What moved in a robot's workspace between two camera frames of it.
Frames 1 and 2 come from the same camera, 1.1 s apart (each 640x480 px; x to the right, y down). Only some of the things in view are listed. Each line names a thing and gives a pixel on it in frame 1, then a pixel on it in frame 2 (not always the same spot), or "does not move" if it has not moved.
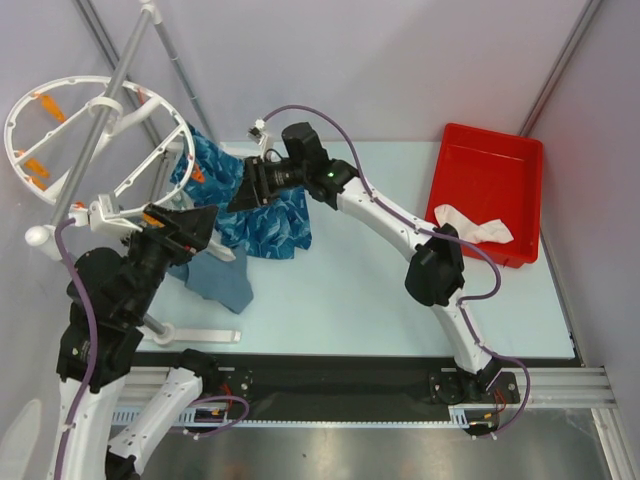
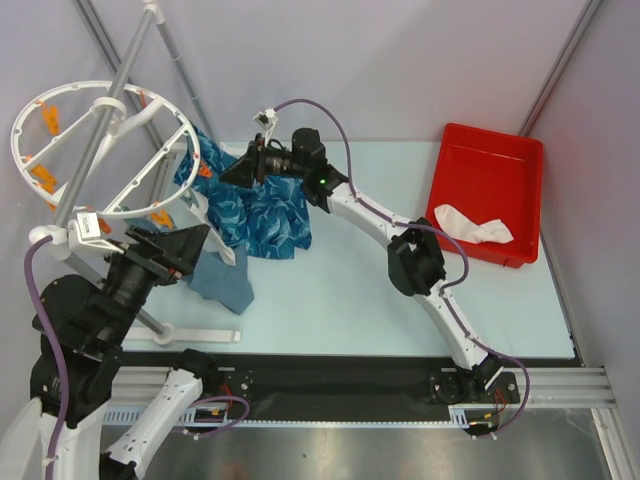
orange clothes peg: (51, 106) to (51, 117)
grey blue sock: (216, 279) does not move
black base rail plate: (342, 387) does not move
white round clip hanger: (156, 203) to (122, 125)
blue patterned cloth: (279, 227) does not move
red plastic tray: (485, 175) does not move
